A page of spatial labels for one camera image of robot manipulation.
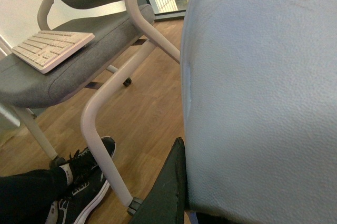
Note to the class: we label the black sneaker on foot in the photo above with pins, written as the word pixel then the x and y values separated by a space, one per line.
pixel 80 170

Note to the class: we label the black trouser leg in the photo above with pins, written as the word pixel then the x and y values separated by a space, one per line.
pixel 24 195

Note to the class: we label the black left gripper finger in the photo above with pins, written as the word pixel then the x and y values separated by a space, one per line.
pixel 165 203

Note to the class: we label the white keyboard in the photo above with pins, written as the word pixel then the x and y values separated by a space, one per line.
pixel 48 48

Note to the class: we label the grey fabric chair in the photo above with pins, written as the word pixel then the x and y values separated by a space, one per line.
pixel 122 41

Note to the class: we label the light blue slipper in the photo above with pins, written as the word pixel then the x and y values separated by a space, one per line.
pixel 259 105

